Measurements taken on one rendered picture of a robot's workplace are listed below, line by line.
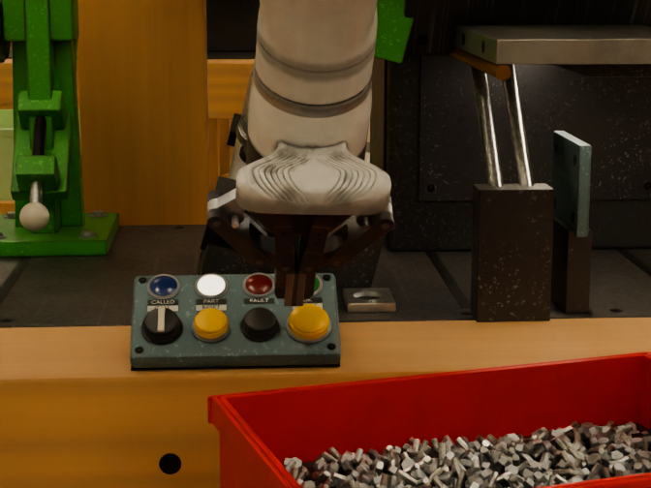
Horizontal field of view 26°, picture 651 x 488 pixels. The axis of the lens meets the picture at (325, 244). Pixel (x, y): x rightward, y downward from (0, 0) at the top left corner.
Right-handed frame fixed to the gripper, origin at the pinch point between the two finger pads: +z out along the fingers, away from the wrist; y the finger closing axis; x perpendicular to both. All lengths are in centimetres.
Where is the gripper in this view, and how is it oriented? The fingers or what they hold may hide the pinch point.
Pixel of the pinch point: (294, 280)
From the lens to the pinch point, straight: 98.3
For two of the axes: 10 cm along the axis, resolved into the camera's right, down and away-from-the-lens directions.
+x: 0.5, 7.3, -6.8
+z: -0.8, 6.8, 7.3
